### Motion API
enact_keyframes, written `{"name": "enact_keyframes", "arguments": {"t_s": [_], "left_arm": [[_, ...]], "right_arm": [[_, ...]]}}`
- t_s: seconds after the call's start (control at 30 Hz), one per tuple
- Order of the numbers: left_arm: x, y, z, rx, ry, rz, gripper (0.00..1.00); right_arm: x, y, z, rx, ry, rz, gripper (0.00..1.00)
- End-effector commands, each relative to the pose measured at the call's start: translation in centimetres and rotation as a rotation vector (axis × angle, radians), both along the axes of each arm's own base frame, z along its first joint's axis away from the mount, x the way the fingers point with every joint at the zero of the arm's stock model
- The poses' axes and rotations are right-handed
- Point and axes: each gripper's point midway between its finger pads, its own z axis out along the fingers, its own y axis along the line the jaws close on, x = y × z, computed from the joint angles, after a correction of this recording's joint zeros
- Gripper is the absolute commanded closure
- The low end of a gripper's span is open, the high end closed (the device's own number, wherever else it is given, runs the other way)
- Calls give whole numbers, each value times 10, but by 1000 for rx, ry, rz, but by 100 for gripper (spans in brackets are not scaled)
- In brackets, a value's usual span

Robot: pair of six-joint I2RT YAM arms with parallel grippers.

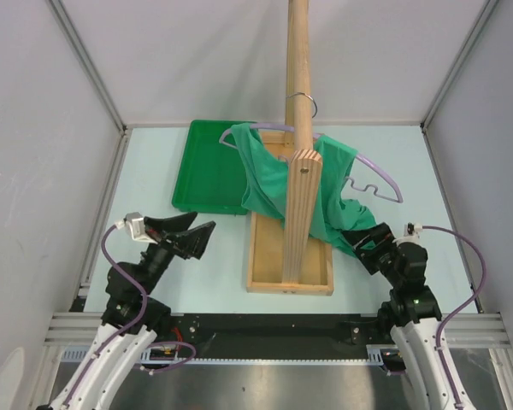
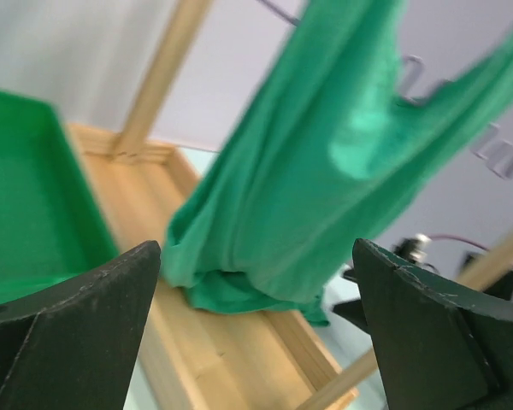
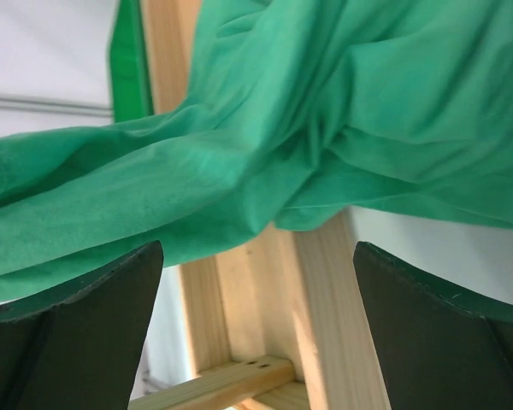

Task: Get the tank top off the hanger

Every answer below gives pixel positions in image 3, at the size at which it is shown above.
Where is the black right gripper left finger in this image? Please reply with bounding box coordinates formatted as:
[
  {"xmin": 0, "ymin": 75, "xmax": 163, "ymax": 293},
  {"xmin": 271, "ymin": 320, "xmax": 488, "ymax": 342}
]
[{"xmin": 0, "ymin": 242, "xmax": 163, "ymax": 409}]

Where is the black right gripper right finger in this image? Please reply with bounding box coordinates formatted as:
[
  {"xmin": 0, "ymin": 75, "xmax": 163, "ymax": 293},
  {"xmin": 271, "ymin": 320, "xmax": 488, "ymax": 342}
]
[{"xmin": 353, "ymin": 242, "xmax": 513, "ymax": 409}]

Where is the green tank top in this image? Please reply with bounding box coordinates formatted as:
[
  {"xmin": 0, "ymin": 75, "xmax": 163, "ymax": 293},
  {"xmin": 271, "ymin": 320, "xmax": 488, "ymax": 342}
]
[{"xmin": 0, "ymin": 1, "xmax": 513, "ymax": 302}]

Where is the wooden clothes rack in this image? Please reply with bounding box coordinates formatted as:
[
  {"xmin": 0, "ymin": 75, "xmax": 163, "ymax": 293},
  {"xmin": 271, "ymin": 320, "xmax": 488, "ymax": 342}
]
[{"xmin": 130, "ymin": 0, "xmax": 391, "ymax": 410}]

